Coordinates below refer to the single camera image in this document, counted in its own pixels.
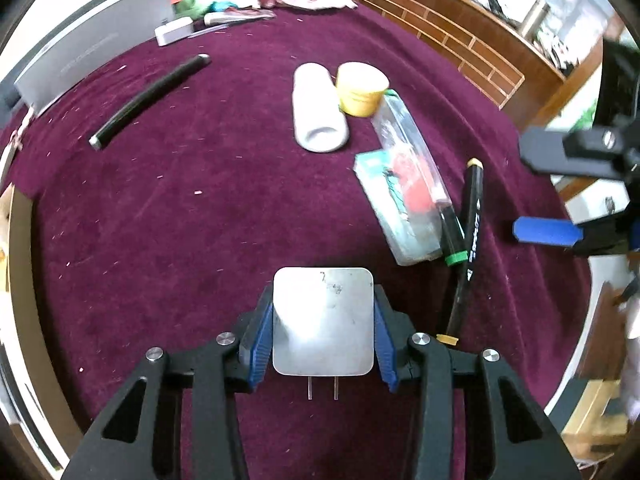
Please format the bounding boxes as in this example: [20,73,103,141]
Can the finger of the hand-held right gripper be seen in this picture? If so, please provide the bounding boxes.
[512,210,640,257]
[517,126,626,177]

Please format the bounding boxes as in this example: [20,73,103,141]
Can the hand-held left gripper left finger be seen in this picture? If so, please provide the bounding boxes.
[60,287,275,480]

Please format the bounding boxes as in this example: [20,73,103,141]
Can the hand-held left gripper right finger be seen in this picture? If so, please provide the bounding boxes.
[372,285,583,480]

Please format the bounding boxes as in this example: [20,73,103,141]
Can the white power adapter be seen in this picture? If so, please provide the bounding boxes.
[272,266,377,401]

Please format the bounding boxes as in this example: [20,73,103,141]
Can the shallow cardboard box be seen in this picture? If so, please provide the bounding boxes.
[0,182,83,466]

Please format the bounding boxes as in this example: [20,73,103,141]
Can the black marker yellow cap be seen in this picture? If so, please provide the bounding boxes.
[437,157,486,346]

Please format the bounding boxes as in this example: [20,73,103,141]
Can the metal cup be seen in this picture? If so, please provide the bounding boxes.
[520,0,551,38]

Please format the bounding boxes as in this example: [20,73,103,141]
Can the clear packet red contents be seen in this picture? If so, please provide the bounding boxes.
[354,89,453,266]

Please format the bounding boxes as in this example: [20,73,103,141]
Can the maroon tablecloth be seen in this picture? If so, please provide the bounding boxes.
[0,2,593,480]

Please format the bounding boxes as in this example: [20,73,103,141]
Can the wooden cabinet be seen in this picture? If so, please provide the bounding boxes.
[302,0,626,126]

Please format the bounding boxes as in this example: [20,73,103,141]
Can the yellow cap bottle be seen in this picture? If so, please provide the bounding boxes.
[335,61,391,117]

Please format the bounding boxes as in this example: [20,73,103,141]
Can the plain white bottle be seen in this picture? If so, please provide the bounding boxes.
[292,62,349,153]

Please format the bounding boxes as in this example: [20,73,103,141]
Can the black tube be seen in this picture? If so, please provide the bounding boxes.
[89,53,211,152]

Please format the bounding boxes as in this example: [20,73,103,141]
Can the small white charger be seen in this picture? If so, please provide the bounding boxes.
[154,16,194,47]

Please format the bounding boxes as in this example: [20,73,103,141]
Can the flat packet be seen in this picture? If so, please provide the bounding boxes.
[202,7,276,27]

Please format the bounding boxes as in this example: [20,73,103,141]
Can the grey paper bag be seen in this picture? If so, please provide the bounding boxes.
[12,0,173,117]

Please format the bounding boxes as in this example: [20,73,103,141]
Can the black marker green ring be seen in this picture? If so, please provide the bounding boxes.
[435,200,469,267]

